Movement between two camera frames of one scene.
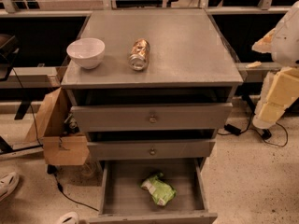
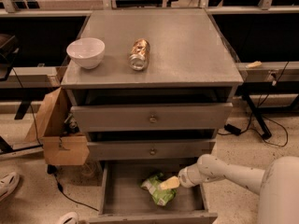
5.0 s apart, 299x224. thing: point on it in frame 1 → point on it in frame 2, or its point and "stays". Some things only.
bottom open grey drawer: (123, 201) stays
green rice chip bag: (161, 189) stays
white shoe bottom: (70, 217) stays
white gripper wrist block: (287, 44) → (186, 177)
